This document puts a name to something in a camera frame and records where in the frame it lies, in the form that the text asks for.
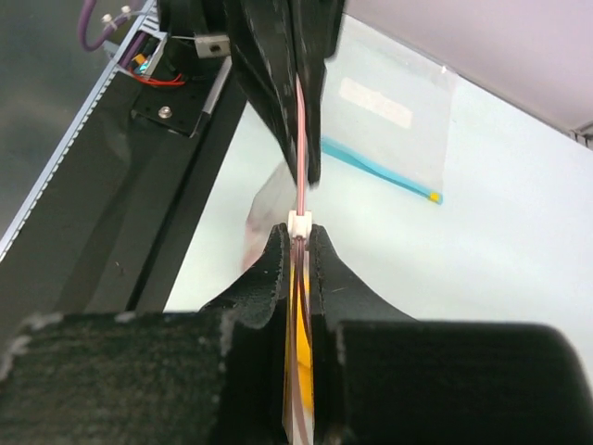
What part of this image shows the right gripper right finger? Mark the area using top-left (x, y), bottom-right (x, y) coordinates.
top-left (309, 225), bottom-right (592, 444)

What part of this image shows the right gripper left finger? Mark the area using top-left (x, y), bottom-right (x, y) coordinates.
top-left (1, 224), bottom-right (290, 444)

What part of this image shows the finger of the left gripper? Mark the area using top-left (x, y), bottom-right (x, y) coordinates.
top-left (290, 0), bottom-right (346, 185)
top-left (223, 1), bottom-right (297, 178)

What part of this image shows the clear zip top bag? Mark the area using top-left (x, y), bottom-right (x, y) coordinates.
top-left (240, 76), bottom-right (319, 445)

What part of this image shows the blue zipper clear bag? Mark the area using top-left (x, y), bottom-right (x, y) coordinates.
top-left (322, 16), bottom-right (458, 204)

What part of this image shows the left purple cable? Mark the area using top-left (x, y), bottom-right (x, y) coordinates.
top-left (76, 0), bottom-right (145, 52)

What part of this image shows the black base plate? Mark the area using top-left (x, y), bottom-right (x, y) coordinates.
top-left (1, 59), bottom-right (246, 339)

